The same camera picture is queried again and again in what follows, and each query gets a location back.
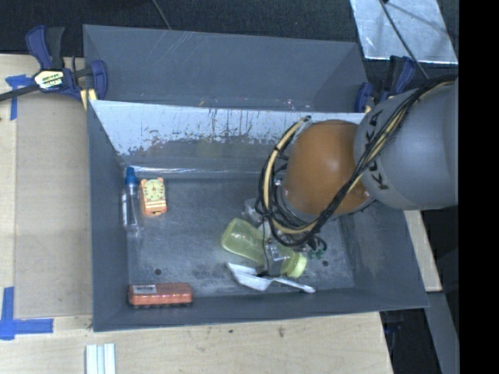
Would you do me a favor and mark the yellow-green plastic bottle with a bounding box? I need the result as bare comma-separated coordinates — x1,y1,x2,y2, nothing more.
220,217,308,280

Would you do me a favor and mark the white crumpled cloth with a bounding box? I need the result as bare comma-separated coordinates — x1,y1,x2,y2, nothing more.
226,262,317,295

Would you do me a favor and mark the grey metal bin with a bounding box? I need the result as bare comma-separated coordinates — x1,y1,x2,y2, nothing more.
82,23,431,333

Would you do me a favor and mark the orange flat block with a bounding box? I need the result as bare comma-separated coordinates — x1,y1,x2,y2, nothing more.
126,282,194,309

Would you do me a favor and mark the orange toy clock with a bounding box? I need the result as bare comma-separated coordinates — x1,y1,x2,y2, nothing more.
139,177,169,218

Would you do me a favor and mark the clear bottle with blue cap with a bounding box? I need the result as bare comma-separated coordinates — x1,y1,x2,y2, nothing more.
122,166,144,238

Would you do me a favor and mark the pale wood flat board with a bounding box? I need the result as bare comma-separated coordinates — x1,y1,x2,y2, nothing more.
12,94,95,319

